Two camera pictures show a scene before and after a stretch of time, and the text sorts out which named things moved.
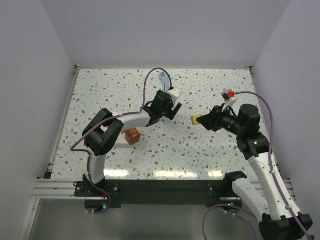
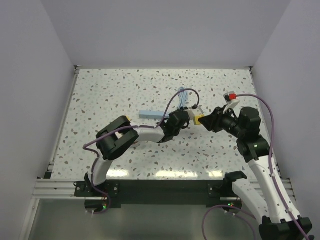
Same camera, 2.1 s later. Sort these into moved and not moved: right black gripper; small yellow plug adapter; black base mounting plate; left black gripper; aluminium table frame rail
Moved: left black gripper
Not moved: small yellow plug adapter; black base mounting plate; right black gripper; aluminium table frame rail
